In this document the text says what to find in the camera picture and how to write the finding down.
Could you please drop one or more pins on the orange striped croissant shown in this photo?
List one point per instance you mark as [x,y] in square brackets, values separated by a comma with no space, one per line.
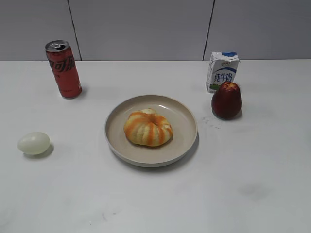
[148,128]

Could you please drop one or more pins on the beige round plate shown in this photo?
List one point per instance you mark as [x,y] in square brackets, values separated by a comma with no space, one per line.
[184,141]

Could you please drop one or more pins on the dark red wax apple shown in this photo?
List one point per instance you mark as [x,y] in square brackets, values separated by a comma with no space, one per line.
[227,101]

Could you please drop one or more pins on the white blue milk carton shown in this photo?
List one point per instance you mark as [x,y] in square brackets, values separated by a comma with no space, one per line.
[222,67]

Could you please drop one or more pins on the red cola can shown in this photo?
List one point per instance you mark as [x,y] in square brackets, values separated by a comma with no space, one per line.
[61,59]

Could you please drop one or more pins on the white egg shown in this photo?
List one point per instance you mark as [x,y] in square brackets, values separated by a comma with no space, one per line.
[34,143]

